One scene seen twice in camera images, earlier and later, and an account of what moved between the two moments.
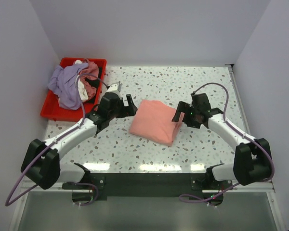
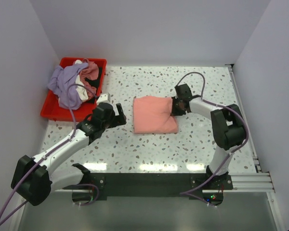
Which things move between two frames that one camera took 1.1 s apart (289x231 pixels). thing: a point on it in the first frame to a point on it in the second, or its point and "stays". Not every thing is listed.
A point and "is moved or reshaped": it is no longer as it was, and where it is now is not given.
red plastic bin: x=52 y=109 stays
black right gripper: x=182 y=108 to x=175 y=112
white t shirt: x=83 y=94 stays
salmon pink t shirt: x=153 y=120 is moved or reshaped
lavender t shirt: x=63 y=83 stays
